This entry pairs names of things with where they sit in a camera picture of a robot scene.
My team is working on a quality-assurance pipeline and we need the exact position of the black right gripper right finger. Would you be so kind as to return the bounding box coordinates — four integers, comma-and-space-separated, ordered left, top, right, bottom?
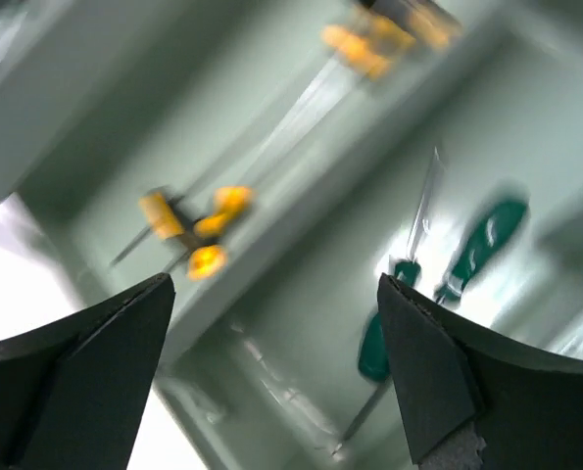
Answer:
377, 275, 583, 469

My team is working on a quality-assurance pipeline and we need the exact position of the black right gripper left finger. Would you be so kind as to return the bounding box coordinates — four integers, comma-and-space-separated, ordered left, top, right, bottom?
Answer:
0, 273, 175, 469

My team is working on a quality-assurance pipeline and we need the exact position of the green plastic toolbox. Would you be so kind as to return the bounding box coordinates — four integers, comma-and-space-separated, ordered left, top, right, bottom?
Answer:
0, 1, 583, 469

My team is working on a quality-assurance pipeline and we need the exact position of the yellow black T-handle hex key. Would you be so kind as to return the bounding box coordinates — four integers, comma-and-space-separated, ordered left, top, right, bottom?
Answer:
111, 186, 254, 280

